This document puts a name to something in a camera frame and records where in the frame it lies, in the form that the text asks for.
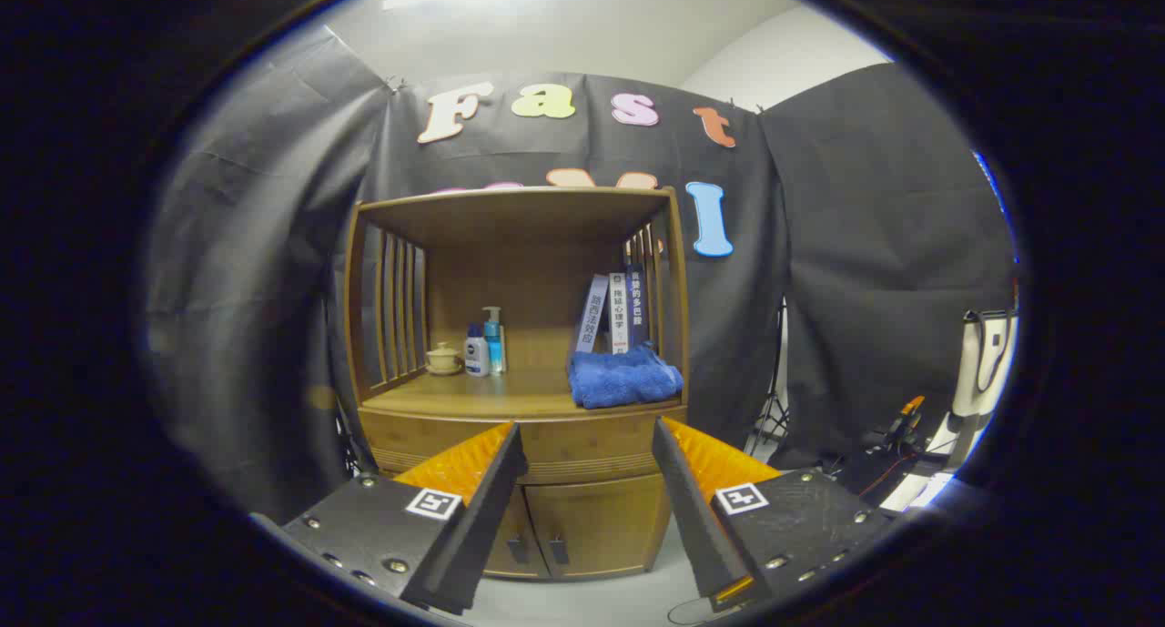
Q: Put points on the dark blue book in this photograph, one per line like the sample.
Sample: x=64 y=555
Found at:
x=637 y=304

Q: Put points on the blue folded towel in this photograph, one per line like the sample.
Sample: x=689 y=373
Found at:
x=623 y=379

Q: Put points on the wooden cabinet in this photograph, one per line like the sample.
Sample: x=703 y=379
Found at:
x=546 y=281

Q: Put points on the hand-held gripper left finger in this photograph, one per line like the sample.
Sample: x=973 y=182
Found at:
x=473 y=529

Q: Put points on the wooden countertop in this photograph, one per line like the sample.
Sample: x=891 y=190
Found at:
x=510 y=392

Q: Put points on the wooden drawer with black knob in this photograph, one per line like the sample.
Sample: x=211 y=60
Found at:
x=592 y=440

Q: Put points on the white spine book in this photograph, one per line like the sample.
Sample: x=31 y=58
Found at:
x=619 y=313

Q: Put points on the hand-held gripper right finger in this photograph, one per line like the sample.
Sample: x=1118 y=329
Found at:
x=701 y=529

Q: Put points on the cream lidded teacup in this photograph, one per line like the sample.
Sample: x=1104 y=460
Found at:
x=444 y=360

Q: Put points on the orange and black clamp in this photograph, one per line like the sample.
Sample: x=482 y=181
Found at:
x=908 y=418

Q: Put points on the blue pump bottle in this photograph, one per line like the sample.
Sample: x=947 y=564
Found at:
x=496 y=345

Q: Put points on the white bottle with blue cap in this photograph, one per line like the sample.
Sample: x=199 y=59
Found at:
x=476 y=354

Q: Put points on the black light stand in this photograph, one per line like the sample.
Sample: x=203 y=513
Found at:
x=774 y=409

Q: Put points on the white tote bag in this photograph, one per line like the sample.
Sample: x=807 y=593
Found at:
x=983 y=363

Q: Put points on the wooden cabinet door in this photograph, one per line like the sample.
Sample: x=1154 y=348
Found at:
x=528 y=527
x=610 y=522

